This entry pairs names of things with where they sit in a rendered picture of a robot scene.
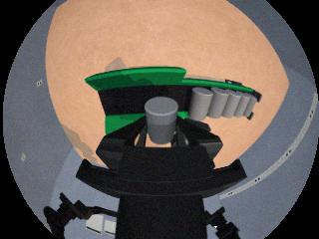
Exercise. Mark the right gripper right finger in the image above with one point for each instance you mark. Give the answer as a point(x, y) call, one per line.
point(195, 136)

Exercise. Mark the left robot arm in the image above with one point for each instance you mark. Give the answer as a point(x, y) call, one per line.
point(54, 218)

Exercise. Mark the grey cylinder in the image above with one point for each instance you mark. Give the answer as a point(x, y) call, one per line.
point(250, 105)
point(199, 103)
point(218, 103)
point(241, 105)
point(161, 114)
point(231, 104)

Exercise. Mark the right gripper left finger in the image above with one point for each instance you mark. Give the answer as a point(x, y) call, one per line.
point(127, 135)

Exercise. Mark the black rectangular bar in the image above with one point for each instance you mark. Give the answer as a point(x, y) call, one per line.
point(254, 93)

